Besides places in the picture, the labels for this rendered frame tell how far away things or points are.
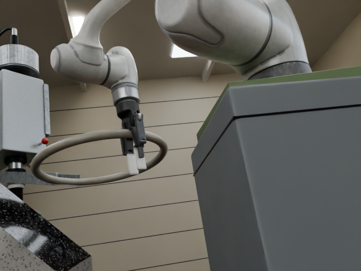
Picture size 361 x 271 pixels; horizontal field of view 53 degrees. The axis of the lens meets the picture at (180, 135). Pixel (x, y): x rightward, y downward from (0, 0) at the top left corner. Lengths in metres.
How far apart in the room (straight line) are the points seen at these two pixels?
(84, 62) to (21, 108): 0.84
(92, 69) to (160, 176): 5.59
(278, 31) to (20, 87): 1.44
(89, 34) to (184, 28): 0.54
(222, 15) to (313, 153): 0.29
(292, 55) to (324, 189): 0.35
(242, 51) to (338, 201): 0.34
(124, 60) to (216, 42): 0.58
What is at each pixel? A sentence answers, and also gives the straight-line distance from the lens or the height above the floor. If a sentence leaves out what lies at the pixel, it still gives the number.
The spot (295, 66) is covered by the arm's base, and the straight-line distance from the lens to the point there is 0.84.
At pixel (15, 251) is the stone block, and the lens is 1.03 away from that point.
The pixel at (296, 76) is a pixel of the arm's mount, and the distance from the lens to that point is 0.75.
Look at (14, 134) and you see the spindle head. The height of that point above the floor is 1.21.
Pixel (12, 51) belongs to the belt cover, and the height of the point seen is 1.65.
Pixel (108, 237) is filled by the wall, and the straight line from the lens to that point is 6.51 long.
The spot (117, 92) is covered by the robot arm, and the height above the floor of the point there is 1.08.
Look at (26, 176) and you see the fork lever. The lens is 1.70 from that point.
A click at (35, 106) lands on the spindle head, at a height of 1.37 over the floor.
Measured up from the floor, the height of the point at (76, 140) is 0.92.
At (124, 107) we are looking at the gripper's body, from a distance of 1.18.
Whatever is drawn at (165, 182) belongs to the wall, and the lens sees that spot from 6.67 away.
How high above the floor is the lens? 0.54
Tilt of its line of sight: 19 degrees up
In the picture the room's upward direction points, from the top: 9 degrees counter-clockwise
